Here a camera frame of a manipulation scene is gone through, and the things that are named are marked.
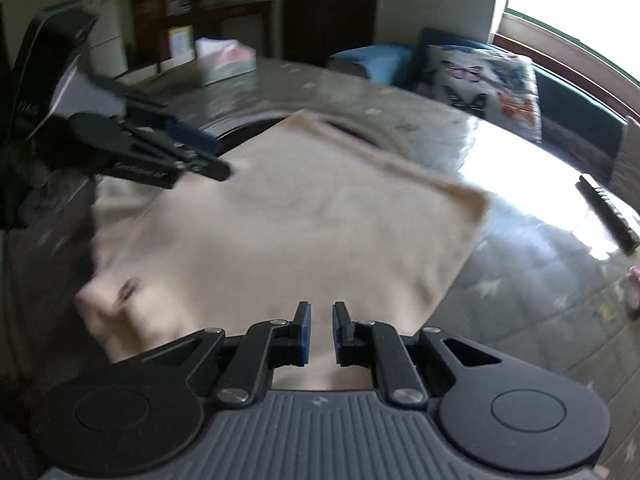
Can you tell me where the dark wooden cabinet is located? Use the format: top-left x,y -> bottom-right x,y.
127,0 -> 276,81

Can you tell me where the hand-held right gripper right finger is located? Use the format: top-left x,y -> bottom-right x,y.
333,302 -> 504,406

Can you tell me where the round dark table insert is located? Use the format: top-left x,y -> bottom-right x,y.
197,109 -> 382,157

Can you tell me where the blue sofa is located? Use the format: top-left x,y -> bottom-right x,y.
325,27 -> 630,154

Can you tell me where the butterfly print pillow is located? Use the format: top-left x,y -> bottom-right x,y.
414,43 -> 544,144

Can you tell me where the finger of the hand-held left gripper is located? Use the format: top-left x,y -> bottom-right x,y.
127,127 -> 232,182
82,74 -> 220,155

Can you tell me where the cream knit garment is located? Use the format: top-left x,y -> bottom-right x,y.
75,109 -> 494,391

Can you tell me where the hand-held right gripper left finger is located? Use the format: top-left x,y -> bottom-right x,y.
116,301 -> 313,409

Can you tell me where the dark wooden door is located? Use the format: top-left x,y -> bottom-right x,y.
282,0 -> 379,67

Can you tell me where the black remote control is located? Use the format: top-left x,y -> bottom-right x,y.
575,173 -> 640,255

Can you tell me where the pink hair tie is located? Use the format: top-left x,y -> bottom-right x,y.
619,264 -> 640,319

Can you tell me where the tissue box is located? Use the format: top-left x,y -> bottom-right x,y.
195,37 -> 259,86

